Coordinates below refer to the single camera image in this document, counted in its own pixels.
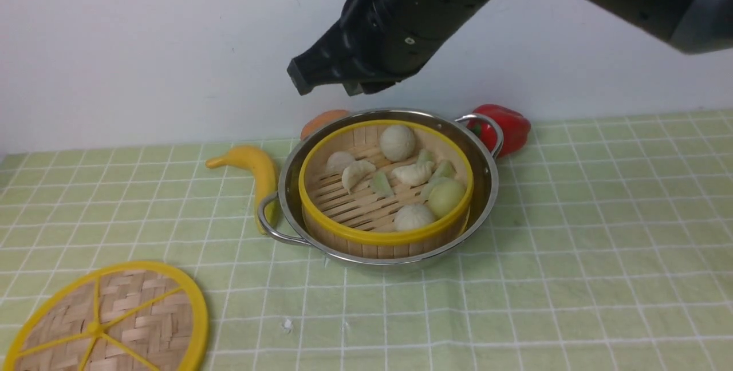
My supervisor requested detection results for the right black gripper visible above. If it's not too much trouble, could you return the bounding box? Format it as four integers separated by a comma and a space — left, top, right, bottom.
286, 0, 489, 97

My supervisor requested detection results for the woven bamboo steamer lid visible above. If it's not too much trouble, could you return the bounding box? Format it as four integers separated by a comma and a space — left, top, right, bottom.
3, 261, 210, 370

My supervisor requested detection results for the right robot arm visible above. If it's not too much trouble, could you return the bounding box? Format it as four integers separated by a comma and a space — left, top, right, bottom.
286, 0, 732, 96

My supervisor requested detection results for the orange fruit behind pot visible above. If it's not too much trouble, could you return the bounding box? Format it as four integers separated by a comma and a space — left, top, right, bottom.
300, 109, 350, 141

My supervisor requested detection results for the stainless steel pot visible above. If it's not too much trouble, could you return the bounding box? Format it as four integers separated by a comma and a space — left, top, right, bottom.
262, 108, 502, 270

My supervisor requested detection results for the round white bun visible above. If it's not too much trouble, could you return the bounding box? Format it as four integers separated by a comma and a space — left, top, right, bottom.
379, 125, 416, 162

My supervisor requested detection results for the white dumpling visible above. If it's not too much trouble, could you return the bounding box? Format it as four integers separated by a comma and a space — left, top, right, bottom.
392, 161, 435, 187

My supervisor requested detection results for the green dumpling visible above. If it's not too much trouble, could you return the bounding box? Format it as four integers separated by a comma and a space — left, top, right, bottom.
369, 171, 395, 198

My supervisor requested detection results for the yellow banana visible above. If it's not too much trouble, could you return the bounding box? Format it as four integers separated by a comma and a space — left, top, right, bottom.
204, 145, 278, 235

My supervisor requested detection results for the green round bun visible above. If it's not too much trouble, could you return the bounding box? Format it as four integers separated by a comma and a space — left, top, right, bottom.
427, 178, 466, 219

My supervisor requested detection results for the white bun lower left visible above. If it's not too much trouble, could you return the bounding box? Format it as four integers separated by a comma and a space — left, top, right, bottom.
393, 203, 436, 232

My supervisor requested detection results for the red bell pepper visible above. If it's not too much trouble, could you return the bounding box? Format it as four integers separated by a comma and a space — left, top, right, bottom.
467, 104, 531, 158

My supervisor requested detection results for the green checkered tablecloth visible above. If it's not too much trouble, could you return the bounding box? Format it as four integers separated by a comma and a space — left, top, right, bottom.
1, 110, 732, 370

